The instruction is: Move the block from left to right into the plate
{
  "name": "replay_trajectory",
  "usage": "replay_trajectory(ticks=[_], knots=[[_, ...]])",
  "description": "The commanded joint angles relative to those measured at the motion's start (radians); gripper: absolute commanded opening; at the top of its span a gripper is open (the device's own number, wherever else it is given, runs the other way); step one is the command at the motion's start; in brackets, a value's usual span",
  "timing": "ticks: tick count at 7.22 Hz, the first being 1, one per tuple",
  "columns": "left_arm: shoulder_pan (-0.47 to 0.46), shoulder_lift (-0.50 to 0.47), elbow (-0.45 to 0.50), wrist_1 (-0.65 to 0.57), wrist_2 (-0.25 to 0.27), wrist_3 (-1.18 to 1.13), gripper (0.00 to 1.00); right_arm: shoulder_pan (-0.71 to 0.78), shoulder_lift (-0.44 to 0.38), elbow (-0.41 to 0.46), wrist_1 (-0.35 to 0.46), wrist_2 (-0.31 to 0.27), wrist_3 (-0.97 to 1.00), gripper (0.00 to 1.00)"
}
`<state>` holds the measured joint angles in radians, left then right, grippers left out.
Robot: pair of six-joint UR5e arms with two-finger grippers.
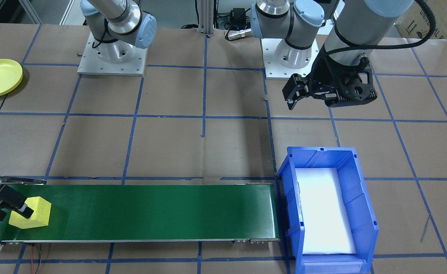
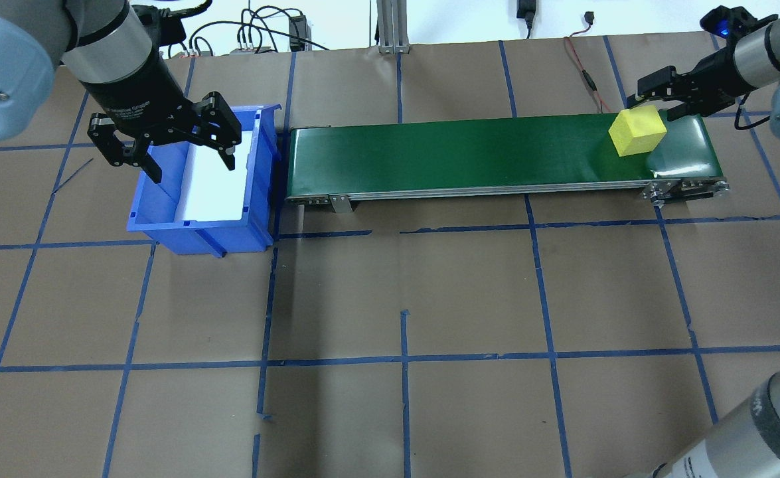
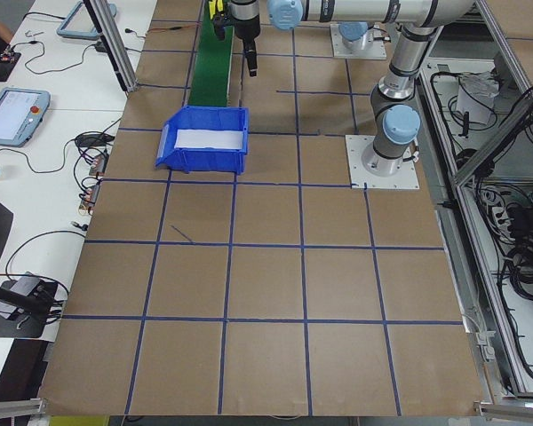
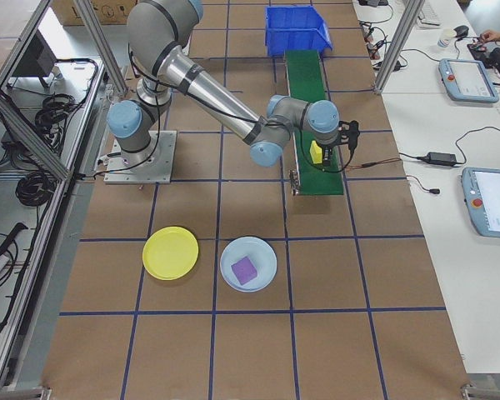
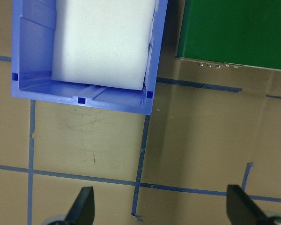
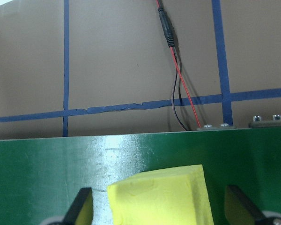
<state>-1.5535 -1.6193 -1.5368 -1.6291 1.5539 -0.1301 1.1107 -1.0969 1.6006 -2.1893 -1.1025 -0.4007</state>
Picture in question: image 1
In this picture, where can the yellow cube block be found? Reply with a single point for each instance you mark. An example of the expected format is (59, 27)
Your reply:
(37, 213)

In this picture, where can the silver cylindrical connector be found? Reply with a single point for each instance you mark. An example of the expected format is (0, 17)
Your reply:
(238, 34)

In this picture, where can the small black box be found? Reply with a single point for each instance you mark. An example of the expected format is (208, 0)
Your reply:
(238, 15)

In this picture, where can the brown cardboard box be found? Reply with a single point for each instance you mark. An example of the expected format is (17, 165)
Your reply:
(436, 19)

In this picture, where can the blue plastic storage bin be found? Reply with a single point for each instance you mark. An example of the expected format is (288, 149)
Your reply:
(360, 198)

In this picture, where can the white foam bin liner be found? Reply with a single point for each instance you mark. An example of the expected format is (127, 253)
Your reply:
(322, 213)

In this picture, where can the green conveyor belt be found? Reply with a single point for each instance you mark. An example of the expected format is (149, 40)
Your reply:
(151, 213)

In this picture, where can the white square base plate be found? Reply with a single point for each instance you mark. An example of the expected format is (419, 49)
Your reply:
(132, 66)
(272, 72)

